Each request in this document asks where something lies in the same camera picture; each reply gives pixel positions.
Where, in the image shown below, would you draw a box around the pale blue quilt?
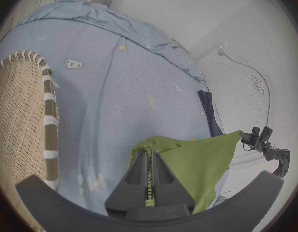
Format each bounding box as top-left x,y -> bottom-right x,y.
19,0 -> 203,82

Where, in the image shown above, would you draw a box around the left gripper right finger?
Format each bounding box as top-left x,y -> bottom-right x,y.
152,151 -> 196,215

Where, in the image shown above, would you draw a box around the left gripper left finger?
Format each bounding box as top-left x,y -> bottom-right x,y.
104,151 -> 147,215

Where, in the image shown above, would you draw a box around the round woven basket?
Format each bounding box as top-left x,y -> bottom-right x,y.
0,50 -> 60,227

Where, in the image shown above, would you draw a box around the dark blue garment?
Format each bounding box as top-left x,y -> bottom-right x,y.
198,90 -> 224,137

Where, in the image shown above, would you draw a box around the green shorts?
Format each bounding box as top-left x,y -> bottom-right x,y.
128,130 -> 245,214

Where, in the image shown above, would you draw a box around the bed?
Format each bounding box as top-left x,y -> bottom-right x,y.
0,0 -> 272,214

